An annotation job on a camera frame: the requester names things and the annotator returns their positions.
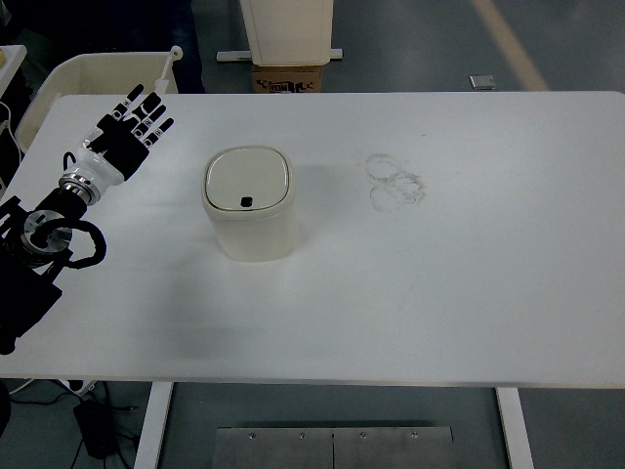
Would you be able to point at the silver metal floor bar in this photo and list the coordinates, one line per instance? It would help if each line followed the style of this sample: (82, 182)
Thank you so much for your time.
(229, 56)

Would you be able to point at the large open cream tub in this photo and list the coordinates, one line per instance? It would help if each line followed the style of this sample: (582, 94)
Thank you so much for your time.
(97, 73)

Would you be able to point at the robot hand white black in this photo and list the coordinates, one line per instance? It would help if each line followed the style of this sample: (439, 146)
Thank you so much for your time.
(105, 168)

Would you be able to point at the black power adapter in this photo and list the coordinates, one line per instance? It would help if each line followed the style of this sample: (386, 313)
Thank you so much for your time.
(93, 430)

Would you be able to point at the small grey floor plate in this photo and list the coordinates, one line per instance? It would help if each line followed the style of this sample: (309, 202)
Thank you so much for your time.
(482, 82)

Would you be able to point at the grey metal plate with screws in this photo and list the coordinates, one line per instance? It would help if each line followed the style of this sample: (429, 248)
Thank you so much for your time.
(390, 449)

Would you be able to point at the white side table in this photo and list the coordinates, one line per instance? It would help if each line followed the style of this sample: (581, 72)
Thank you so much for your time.
(12, 61)

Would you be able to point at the white table leg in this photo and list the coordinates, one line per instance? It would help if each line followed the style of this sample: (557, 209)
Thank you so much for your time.
(152, 430)
(515, 430)

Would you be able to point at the brown cardboard box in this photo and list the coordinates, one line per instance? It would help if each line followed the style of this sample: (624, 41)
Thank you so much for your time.
(285, 78)

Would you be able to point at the small cream trash bin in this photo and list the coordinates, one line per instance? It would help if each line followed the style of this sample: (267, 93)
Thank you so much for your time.
(254, 229)

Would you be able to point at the white power strip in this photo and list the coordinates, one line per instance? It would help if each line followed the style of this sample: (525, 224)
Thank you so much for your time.
(83, 387)

